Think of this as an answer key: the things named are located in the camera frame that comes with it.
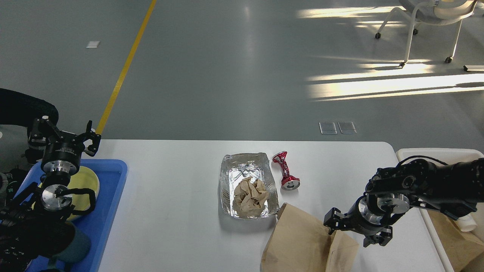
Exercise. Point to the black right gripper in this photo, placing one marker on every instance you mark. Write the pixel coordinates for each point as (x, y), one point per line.
(362, 220)

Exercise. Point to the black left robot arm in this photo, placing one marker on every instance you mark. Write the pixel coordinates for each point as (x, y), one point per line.
(35, 223)

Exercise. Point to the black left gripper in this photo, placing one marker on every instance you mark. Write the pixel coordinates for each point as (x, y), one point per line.
(61, 156)

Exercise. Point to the aluminium foil tray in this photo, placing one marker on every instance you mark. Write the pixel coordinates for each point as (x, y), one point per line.
(236, 167)

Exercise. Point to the white paper cup front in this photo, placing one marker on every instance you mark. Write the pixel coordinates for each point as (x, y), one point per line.
(466, 223)

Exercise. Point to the crushed red can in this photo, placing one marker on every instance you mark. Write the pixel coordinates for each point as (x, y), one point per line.
(288, 182)

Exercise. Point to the blue plastic tray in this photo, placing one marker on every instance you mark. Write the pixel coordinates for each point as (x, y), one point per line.
(112, 174)

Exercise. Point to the small grey floor plate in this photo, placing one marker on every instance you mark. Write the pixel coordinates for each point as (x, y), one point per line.
(328, 128)

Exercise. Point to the dark green mug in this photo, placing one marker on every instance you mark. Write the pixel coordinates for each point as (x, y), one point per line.
(74, 249)

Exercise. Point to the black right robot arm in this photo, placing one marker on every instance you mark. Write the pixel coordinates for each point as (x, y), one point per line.
(416, 182)

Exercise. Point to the crumpled brown paper in tray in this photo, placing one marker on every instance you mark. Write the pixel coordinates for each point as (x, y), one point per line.
(250, 196)

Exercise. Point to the large brown paper bag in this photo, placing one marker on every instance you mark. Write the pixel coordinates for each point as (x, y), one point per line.
(301, 243)

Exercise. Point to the white plastic bin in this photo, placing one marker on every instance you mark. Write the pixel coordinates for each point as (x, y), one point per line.
(451, 156)

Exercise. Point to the white rolling chair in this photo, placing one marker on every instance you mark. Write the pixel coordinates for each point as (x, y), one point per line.
(431, 12)

